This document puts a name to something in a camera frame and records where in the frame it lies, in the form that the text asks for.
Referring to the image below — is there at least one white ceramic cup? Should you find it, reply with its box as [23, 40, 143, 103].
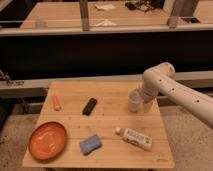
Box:
[128, 90, 142, 113]

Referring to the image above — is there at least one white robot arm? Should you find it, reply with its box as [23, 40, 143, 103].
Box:
[139, 62, 213, 129]

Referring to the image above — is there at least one white plastic bottle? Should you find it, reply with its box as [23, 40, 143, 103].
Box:
[115, 127, 153, 150]

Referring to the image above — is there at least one black rectangular block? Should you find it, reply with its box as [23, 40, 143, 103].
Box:
[82, 98, 97, 116]

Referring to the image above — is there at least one blue sponge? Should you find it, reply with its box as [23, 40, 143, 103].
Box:
[80, 135, 102, 155]

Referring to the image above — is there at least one orange carrot toy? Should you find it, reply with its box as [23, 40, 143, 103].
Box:
[52, 94, 61, 111]

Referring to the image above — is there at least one orange plate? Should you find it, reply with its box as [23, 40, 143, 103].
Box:
[28, 122, 67, 160]

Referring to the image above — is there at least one white paper sheet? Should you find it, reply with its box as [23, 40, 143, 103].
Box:
[95, 4, 116, 10]

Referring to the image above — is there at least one black cable bundle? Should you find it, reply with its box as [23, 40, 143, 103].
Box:
[124, 0, 165, 13]

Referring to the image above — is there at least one grey metal post right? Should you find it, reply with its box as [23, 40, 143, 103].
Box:
[167, 0, 200, 30]

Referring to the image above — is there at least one grey metal post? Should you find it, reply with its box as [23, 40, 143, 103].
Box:
[167, 0, 200, 30]
[79, 0, 90, 31]

